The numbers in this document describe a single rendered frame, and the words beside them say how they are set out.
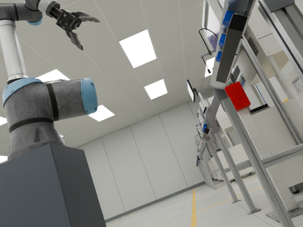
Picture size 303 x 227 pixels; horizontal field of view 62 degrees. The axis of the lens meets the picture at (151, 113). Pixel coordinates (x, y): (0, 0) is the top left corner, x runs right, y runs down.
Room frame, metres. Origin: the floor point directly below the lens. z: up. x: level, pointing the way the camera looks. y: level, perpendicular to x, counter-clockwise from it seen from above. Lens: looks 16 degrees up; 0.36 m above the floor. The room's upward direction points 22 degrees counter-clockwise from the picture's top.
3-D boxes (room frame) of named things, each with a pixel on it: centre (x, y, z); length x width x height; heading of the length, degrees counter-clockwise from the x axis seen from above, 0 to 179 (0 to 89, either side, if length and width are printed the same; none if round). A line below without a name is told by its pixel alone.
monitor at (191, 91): (5.50, -1.07, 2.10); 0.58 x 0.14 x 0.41; 176
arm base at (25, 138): (0.66, 0.33, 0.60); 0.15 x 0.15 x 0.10
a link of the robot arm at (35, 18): (0.94, 0.35, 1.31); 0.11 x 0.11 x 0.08; 29
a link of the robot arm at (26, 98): (0.67, 0.32, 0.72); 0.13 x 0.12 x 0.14; 119
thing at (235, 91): (1.54, -0.52, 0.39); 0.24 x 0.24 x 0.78; 86
